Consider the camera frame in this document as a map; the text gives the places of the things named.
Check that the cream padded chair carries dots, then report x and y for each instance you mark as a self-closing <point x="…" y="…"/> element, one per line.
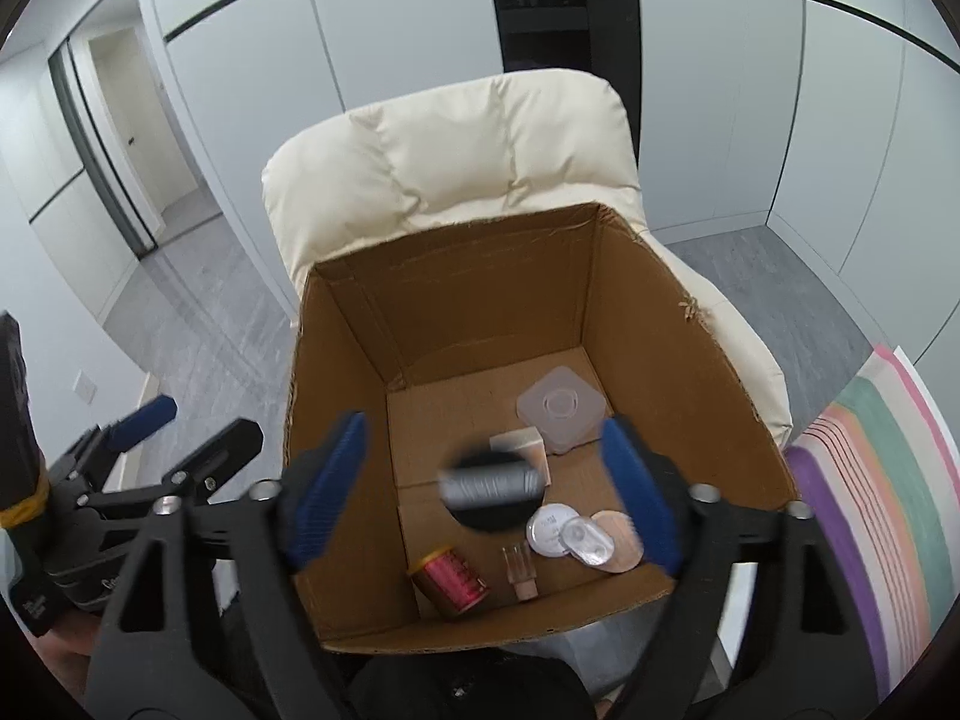
<point x="450" y="150"/>

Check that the striped colourful cloth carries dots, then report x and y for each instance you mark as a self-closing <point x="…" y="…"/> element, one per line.
<point x="862" y="450"/>

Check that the white wall socket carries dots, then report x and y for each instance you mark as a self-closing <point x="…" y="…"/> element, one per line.
<point x="84" y="386"/>

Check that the white round compact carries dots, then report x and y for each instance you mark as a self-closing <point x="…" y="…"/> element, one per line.
<point x="547" y="529"/>

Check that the person's left hand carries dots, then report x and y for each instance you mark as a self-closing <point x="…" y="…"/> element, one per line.
<point x="67" y="637"/>

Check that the black round case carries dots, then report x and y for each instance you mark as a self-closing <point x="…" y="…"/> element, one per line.
<point x="491" y="514"/>

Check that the beige small carton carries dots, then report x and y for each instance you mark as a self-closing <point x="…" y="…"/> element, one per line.
<point x="517" y="441"/>

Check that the beige makeup sponge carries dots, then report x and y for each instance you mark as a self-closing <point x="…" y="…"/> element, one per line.
<point x="619" y="540"/>

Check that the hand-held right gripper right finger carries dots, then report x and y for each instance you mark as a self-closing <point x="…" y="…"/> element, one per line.
<point x="637" y="495"/>

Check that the dark framed doorway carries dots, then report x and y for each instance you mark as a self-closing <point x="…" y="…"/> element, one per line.
<point x="142" y="135"/>

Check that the black glass wall panel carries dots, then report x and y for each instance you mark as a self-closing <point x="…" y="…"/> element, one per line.
<point x="562" y="30"/>

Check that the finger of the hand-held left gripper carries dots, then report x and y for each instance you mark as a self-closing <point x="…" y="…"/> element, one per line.
<point x="139" y="420"/>
<point x="210" y="465"/>

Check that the person's black clothing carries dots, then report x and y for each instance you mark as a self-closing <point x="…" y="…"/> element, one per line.
<point x="450" y="690"/>

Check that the red metal can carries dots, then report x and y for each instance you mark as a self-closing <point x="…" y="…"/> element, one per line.
<point x="450" y="577"/>

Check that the person's left forearm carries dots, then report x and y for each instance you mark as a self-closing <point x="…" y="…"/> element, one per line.
<point x="19" y="405"/>

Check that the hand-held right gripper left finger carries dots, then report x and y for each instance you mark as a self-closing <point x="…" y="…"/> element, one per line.
<point x="330" y="487"/>

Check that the brown cardboard box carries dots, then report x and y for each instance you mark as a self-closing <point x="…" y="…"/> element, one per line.
<point x="465" y="300"/>

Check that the small clear cosmetic bottle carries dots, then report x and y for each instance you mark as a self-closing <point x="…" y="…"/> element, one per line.
<point x="521" y="574"/>

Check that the clear square plastic lid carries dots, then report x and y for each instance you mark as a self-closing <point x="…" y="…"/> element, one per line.
<point x="559" y="405"/>

